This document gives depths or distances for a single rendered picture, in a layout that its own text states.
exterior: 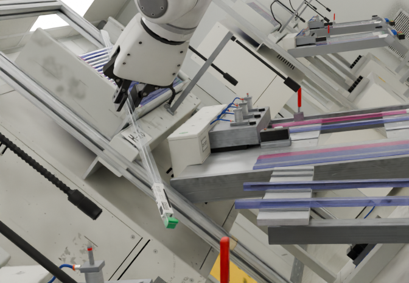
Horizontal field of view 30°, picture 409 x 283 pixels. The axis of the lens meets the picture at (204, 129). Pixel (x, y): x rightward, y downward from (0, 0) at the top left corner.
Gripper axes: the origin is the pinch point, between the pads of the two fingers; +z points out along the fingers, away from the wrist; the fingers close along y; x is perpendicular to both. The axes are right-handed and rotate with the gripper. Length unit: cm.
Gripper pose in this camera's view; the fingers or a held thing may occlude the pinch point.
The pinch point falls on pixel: (127, 98)
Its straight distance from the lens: 123.1
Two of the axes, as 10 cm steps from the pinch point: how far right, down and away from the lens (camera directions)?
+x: 2.1, 7.3, -6.6
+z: -4.3, 6.7, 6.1
